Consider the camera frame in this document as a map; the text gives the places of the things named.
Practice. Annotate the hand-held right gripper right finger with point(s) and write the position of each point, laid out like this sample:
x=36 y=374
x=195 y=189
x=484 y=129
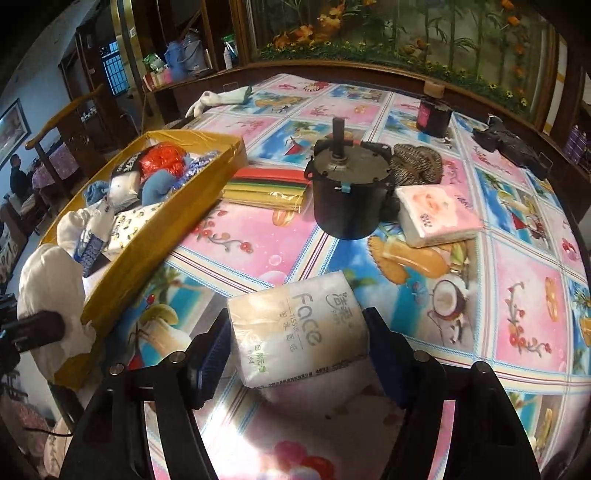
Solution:
x=388 y=355

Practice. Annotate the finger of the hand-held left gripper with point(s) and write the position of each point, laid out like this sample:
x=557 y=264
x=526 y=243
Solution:
x=37 y=326

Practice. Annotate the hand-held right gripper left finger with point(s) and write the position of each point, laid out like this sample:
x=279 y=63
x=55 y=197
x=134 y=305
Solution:
x=210 y=364

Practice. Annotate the white fluffy cloth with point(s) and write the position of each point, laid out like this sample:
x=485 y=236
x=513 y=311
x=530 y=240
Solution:
x=48 y=286

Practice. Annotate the white facial tissue pack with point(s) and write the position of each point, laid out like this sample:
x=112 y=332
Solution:
x=295 y=332

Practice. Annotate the blue white printed packet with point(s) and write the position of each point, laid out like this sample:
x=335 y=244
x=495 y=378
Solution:
x=90 y=249

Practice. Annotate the white sock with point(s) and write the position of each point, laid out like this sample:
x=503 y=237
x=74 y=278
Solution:
x=76 y=226

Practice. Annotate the yellow taped cardboard box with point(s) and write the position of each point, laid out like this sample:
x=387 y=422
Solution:
x=138 y=270

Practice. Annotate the white dotted cloth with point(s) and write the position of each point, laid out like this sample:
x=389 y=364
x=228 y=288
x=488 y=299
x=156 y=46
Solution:
x=136 y=224

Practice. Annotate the blue knitted sock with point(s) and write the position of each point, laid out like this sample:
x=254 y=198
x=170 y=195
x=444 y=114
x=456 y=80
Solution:
x=94 y=191

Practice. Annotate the black and clear plastic bag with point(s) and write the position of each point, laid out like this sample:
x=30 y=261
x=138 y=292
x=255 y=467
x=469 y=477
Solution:
x=124 y=177

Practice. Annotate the blue white frilly cloth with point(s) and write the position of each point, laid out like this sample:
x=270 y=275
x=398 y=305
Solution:
x=203 y=159

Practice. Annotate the printed plastic tablecloth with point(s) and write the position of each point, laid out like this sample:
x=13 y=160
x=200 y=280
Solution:
x=521 y=295

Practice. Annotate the pink tissue pack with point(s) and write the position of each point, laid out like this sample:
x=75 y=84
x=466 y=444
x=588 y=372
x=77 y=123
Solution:
x=434 y=212

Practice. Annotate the black electric motor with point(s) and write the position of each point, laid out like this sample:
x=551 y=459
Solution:
x=346 y=194

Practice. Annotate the stack of coloured paper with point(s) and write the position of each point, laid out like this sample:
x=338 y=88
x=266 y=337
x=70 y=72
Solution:
x=268 y=184

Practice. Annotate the brown striped cloth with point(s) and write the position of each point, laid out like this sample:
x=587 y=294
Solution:
x=418 y=164

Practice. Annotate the wooden chair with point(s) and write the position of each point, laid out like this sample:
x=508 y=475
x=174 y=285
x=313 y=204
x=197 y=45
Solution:
x=69 y=124

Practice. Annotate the black jar with pink label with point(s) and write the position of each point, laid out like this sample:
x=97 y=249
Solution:
x=431 y=115

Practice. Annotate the white green cloth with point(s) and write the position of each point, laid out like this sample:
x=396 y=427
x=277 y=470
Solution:
x=221 y=99

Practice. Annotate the barred window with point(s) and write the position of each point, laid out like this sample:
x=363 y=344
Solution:
x=113 y=67

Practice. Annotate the pink box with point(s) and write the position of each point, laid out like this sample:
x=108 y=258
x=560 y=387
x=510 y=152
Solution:
x=157 y=79

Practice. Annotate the purple bottle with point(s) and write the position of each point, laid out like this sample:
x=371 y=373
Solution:
x=572 y=138

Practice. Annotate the green packet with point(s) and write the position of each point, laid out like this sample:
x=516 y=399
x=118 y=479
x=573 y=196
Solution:
x=154 y=62

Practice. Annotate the blue thermos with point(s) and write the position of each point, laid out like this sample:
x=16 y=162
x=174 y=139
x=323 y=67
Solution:
x=174 y=57

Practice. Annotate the white spray bottle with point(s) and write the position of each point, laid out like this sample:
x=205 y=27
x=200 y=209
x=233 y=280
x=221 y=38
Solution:
x=227 y=53

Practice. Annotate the glass panel with artificial plants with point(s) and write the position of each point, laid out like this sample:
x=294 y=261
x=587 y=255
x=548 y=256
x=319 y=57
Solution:
x=415 y=27

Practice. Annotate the framed wall picture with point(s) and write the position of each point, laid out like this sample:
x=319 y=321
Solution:
x=11 y=127

